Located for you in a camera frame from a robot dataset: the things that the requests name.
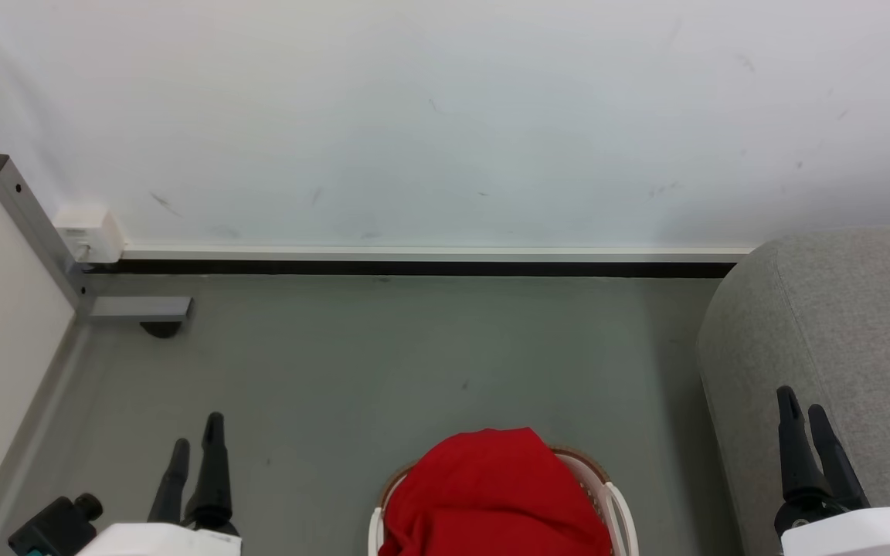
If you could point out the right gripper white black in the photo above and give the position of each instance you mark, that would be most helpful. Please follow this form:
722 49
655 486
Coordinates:
862 534

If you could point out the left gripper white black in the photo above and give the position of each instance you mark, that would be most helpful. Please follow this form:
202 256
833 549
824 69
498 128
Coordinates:
174 542

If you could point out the red garment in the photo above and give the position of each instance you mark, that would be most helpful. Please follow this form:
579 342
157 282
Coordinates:
491 494

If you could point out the grey fabric sofa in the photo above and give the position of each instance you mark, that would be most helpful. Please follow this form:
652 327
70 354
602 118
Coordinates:
839 324

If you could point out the white plastic laundry basket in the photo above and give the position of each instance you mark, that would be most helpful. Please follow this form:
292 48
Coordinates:
616 513

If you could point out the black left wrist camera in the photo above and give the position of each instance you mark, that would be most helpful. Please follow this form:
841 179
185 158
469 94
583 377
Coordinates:
55 531

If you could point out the black round frame foot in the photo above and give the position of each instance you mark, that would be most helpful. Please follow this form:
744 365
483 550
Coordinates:
161 330

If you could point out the white wall outlet box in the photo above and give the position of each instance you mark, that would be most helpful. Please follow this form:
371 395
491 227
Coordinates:
91 232

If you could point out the grey metal frame post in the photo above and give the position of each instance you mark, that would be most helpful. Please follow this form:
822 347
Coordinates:
43 235

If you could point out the white black wall rail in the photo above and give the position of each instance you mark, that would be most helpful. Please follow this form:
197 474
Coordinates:
429 260

